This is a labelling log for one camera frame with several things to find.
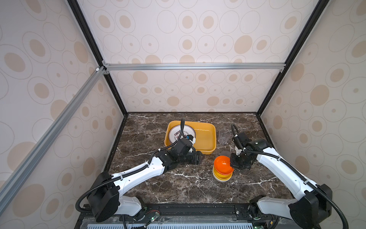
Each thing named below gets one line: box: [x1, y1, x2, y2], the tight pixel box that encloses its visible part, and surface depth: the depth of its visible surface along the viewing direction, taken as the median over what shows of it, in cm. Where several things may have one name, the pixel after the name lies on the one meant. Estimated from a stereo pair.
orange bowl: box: [213, 155, 234, 175], surface depth 80 cm
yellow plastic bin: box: [164, 120, 217, 155], surface depth 107 cm
